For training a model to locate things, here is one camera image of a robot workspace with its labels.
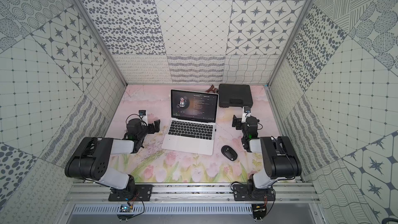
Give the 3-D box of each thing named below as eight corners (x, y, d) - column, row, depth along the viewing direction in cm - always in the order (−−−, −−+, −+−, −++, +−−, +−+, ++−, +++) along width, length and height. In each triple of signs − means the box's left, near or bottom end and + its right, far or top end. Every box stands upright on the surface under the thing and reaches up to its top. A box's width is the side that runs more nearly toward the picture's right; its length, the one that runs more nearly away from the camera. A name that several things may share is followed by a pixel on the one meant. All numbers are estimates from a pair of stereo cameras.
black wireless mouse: (232, 163, 85) (232, 162, 83) (219, 150, 90) (220, 148, 88) (238, 157, 87) (239, 155, 85) (225, 145, 92) (226, 143, 90)
